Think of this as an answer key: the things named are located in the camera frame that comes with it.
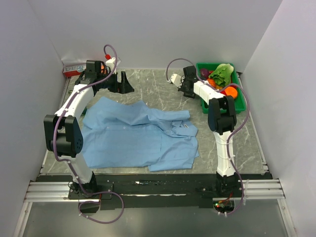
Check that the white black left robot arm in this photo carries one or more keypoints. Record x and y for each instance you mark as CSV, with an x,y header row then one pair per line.
x,y
62,132

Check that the green toy lettuce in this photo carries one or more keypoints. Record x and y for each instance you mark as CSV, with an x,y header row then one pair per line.
x,y
222,75

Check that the red white carton box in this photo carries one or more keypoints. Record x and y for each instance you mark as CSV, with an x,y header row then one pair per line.
x,y
74,69

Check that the light blue shirt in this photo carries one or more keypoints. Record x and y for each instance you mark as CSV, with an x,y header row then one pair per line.
x,y
118,135

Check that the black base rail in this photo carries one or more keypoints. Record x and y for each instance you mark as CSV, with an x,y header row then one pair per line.
x,y
155,190

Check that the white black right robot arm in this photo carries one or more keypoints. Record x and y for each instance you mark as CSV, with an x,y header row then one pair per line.
x,y
221,121

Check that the green plastic tray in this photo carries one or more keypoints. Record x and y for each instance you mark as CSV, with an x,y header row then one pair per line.
x,y
240,104

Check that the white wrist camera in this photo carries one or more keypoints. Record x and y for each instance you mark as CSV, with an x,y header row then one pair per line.
x,y
177,80
110,65

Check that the purple toy onion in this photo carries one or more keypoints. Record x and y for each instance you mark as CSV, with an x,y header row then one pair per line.
x,y
204,73

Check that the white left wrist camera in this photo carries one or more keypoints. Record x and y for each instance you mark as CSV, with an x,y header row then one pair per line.
x,y
110,65

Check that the orange black tube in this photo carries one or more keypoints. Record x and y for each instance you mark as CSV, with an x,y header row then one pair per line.
x,y
103,69

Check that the orange toy pumpkin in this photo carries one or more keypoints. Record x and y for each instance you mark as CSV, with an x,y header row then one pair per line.
x,y
211,82

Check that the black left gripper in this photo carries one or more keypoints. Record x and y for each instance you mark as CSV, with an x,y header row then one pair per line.
x,y
123,87

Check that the orange toy carrot slice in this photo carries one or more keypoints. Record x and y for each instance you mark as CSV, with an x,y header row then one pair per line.
x,y
231,91

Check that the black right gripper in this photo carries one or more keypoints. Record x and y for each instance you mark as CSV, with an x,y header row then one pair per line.
x,y
181,89

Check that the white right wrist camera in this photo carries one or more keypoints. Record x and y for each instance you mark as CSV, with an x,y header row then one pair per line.
x,y
177,80

